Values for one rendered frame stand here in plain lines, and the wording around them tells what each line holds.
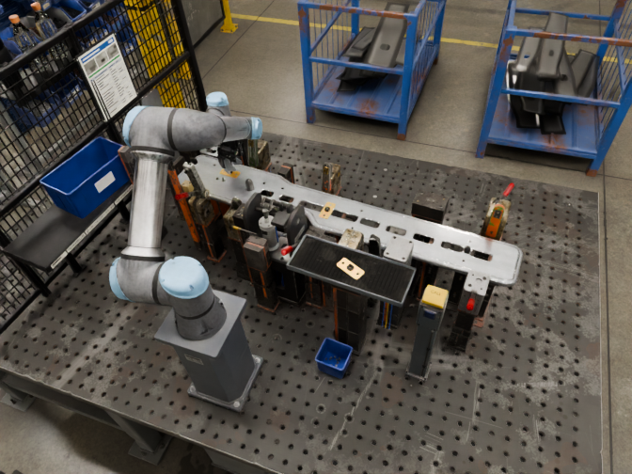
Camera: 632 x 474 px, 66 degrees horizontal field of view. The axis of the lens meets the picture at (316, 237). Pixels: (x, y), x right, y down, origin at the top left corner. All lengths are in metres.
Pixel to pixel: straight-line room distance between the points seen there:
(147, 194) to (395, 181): 1.37
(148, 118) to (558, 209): 1.80
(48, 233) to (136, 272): 0.74
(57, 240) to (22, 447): 1.21
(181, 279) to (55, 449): 1.64
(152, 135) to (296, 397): 0.99
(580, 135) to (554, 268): 1.82
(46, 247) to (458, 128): 3.00
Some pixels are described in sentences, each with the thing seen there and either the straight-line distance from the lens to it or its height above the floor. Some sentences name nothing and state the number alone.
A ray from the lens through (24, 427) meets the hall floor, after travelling 2.94.
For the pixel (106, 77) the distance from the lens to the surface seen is 2.26.
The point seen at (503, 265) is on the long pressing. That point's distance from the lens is 1.77.
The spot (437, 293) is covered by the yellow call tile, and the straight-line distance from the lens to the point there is 1.45.
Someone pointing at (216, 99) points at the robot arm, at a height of 1.37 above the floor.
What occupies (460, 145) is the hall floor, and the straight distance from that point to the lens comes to 3.84.
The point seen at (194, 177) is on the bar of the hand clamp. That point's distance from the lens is 1.85.
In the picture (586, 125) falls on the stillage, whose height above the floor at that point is 0.16.
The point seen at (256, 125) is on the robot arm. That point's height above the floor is 1.35.
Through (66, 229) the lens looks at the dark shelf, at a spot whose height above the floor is 1.03.
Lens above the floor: 2.34
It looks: 49 degrees down
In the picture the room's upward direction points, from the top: 5 degrees counter-clockwise
